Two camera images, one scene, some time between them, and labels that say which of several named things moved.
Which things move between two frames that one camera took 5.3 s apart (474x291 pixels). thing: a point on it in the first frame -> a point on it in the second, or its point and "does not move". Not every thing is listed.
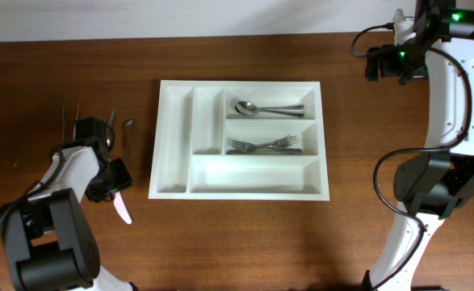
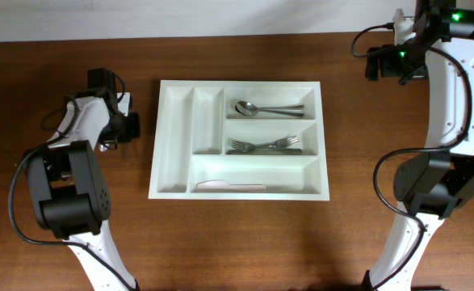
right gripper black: [387, 52] does not move
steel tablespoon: [248, 109] does not move
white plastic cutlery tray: [239, 140] does not move
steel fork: [285, 141] does not move
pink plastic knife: [121, 208] -> [216, 184]
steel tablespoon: [247, 109] -> [295, 107]
